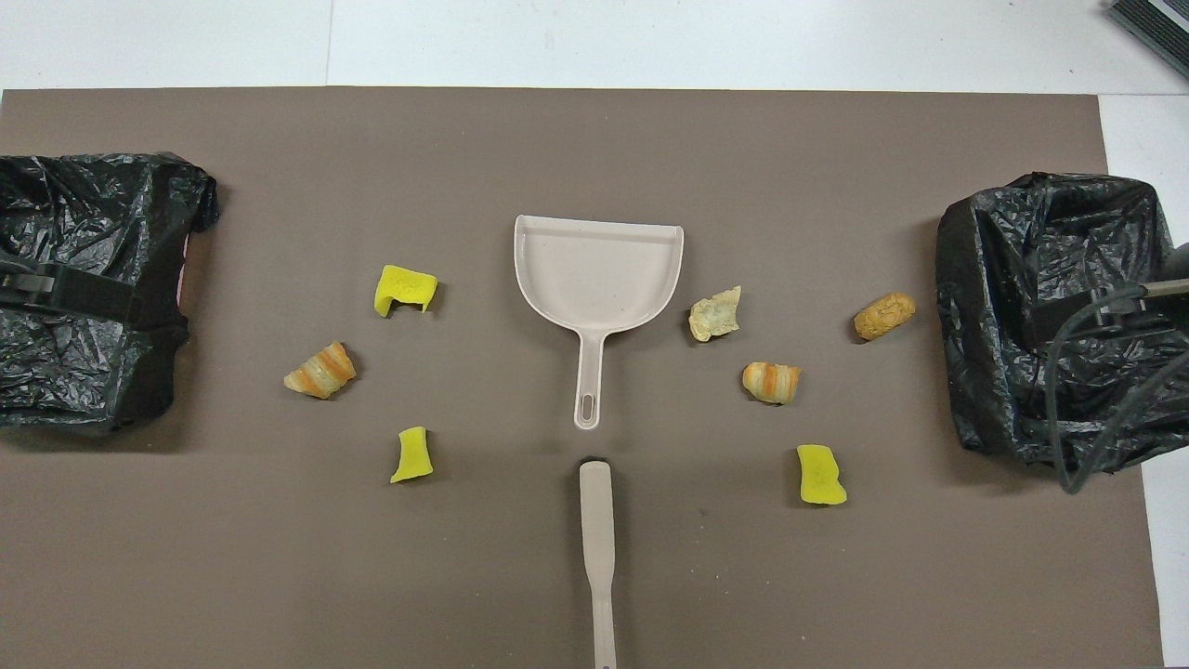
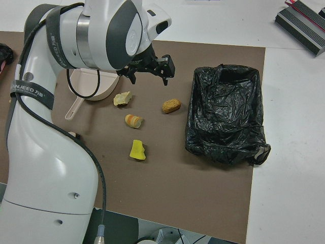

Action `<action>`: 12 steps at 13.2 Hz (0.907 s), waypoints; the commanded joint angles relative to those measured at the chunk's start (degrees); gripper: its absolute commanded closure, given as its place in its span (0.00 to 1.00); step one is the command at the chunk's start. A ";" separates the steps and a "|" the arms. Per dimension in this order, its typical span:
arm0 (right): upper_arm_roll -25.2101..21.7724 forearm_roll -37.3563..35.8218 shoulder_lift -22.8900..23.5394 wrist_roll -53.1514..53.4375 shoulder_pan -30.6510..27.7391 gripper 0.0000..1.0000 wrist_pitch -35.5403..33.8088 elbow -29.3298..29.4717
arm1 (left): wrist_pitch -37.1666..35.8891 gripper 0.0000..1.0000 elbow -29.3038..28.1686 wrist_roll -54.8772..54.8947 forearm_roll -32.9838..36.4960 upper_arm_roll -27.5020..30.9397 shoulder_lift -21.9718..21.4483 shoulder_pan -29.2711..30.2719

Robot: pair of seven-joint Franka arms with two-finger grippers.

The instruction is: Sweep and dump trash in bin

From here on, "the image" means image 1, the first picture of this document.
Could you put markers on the orange striped croissant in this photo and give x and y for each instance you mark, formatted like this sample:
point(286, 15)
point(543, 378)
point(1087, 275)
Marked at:
point(771, 382)
point(320, 372)

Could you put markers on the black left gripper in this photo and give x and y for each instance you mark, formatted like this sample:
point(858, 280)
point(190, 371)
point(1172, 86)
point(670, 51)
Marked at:
point(19, 282)

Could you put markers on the yellow sponge block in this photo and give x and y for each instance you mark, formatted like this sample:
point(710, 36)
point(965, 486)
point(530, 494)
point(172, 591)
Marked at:
point(399, 282)

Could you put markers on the yellow sponge with green layer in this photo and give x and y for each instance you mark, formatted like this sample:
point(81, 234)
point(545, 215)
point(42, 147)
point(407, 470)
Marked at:
point(411, 455)

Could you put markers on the beige plastic dustpan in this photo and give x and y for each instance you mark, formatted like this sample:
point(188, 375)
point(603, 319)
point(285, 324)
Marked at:
point(594, 269)

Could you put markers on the beige brush with black bristles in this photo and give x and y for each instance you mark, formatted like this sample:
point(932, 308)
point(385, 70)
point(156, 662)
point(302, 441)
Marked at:
point(595, 520)

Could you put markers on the black bag lined bin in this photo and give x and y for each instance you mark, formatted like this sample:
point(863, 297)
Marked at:
point(1003, 279)
point(84, 214)

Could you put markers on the waisted yellow sponge piece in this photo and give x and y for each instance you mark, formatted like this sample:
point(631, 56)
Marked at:
point(819, 476)

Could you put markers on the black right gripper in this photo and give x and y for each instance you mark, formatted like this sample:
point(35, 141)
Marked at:
point(1180, 265)

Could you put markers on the pale torn bread chunk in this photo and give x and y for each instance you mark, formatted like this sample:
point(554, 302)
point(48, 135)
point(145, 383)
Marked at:
point(713, 316)

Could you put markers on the dark ribbed box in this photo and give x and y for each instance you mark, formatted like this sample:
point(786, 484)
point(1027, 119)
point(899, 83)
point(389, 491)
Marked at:
point(1161, 23)

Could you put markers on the brown bread roll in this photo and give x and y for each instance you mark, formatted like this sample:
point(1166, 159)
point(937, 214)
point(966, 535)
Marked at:
point(884, 316)

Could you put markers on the brown paper table mat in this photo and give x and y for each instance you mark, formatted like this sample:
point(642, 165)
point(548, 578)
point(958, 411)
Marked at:
point(594, 139)

